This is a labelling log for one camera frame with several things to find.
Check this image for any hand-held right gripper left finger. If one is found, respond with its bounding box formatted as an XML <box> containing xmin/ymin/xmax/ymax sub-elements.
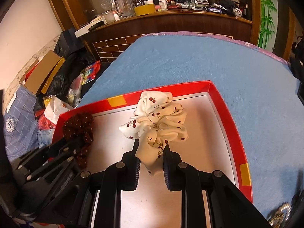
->
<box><xmin>51</xmin><ymin>140</ymin><xmax>141</xmax><ymax>228</ymax></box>

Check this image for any black folded umbrella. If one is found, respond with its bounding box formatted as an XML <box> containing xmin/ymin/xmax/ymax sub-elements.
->
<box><xmin>212</xmin><ymin>0</ymin><xmax>252</xmax><ymax>19</ymax></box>

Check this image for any red plastic bag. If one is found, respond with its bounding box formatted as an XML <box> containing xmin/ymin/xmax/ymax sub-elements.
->
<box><xmin>38</xmin><ymin>114</ymin><xmax>57</xmax><ymax>131</ymax></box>

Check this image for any blue checked cloth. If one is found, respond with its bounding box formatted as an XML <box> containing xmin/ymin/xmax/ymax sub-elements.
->
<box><xmin>2</xmin><ymin>85</ymin><xmax>56</xmax><ymax>163</ymax></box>

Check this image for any red cardboard box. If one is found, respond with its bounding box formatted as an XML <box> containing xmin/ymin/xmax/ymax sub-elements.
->
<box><xmin>51</xmin><ymin>80</ymin><xmax>253</xmax><ymax>205</ymax></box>

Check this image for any dark navy paper bag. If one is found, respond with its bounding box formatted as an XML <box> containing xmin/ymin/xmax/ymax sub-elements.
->
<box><xmin>55</xmin><ymin>28</ymin><xmax>83</xmax><ymax>55</ymax></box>

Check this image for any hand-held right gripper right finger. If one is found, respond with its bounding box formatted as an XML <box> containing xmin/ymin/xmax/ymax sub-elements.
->
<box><xmin>163</xmin><ymin>145</ymin><xmax>272</xmax><ymax>228</ymax></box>

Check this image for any white flat box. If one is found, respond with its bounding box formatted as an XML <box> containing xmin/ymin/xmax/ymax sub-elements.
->
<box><xmin>74</xmin><ymin>20</ymin><xmax>106</xmax><ymax>38</ymax></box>

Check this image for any blue blanket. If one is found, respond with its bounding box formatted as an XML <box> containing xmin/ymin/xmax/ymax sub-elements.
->
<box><xmin>76</xmin><ymin>31</ymin><xmax>304</xmax><ymax>222</ymax></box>

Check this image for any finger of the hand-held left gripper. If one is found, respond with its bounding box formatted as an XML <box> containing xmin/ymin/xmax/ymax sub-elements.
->
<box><xmin>25</xmin><ymin>156</ymin><xmax>81</xmax><ymax>184</ymax></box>
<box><xmin>17</xmin><ymin>139</ymin><xmax>82</xmax><ymax>171</ymax></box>

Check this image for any bamboo painted glass panel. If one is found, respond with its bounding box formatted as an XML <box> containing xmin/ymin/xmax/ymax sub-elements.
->
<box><xmin>258</xmin><ymin>0</ymin><xmax>279</xmax><ymax>53</ymax></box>

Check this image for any dark red dotted scrunchie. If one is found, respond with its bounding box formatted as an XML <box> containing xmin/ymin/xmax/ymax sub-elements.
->
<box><xmin>62</xmin><ymin>112</ymin><xmax>95</xmax><ymax>168</ymax></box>

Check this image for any pile of silver jewelry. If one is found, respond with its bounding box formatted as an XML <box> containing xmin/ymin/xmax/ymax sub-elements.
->
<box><xmin>267</xmin><ymin>202</ymin><xmax>294</xmax><ymax>228</ymax></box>

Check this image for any brown cardboard box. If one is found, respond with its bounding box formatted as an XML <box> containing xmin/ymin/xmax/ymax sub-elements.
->
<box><xmin>19</xmin><ymin>50</ymin><xmax>66</xmax><ymax>95</ymax></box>

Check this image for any white cherry print scrunchie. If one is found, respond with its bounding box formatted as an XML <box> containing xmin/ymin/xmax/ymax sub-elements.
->
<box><xmin>119</xmin><ymin>91</ymin><xmax>189</xmax><ymax>177</ymax></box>

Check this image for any clear glass pitcher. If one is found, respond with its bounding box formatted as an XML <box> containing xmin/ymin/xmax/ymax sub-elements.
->
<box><xmin>111</xmin><ymin>0</ymin><xmax>135</xmax><ymax>18</ymax></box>

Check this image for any white plastic bag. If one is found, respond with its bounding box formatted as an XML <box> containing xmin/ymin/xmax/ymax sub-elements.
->
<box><xmin>43</xmin><ymin>95</ymin><xmax>74</xmax><ymax>125</ymax></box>

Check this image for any yellow plastic cup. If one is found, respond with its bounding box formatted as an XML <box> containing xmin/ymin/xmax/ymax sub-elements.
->
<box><xmin>43</xmin><ymin>95</ymin><xmax>55</xmax><ymax>107</ymax></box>

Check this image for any black plastic bag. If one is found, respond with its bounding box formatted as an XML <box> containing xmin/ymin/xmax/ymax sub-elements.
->
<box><xmin>33</xmin><ymin>50</ymin><xmax>101</xmax><ymax>114</ymax></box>

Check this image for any colourful snack packet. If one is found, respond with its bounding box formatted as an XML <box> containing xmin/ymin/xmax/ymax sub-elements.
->
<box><xmin>79</xmin><ymin>60</ymin><xmax>101</xmax><ymax>85</ymax></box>

